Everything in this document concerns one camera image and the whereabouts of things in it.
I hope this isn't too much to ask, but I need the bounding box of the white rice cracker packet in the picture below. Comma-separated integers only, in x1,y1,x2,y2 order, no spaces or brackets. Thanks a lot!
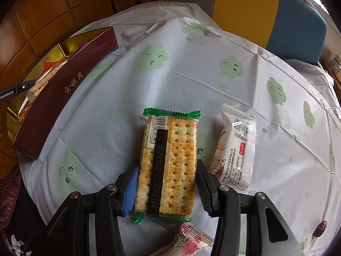
210,104,257,195

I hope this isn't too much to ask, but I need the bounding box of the grey yellow blue chair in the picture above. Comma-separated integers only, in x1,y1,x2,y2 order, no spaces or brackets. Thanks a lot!
164,0,328,64

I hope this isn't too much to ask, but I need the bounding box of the clear-wrapped grainy snack packet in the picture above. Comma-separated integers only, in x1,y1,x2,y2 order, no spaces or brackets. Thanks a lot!
17,59,68,114

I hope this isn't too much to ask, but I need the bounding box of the green-edged cracker packet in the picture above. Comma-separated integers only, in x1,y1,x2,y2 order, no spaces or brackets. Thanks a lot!
132,107,201,224

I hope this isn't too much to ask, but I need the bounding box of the dark red dried date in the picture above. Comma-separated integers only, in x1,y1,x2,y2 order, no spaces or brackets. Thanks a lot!
314,220,328,237

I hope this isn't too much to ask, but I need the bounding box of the dark red gold-lined box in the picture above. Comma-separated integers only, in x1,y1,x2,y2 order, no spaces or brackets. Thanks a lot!
7,26,119,160

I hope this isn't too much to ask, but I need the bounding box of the dark red quilted cloth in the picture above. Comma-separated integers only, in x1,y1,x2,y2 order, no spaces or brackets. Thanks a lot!
0,164,27,230

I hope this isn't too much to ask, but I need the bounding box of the pink floral snack packet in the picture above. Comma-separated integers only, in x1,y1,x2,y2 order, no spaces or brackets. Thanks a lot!
157,222,214,256

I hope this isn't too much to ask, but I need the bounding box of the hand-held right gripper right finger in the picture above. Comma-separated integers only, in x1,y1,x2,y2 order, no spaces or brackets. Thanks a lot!
197,159,307,256

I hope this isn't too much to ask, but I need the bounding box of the white cloud-print tablecloth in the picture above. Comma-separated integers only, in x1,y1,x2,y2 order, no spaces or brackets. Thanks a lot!
16,1,341,256

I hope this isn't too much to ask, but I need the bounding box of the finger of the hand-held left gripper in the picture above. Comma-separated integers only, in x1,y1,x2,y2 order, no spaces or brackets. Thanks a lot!
0,79,36,94

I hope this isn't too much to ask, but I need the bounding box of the orange-red patterned snack packet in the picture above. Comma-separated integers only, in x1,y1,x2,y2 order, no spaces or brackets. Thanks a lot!
41,60,60,72

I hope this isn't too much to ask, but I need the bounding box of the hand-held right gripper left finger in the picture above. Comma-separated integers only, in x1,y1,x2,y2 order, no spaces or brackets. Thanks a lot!
45,160,139,256

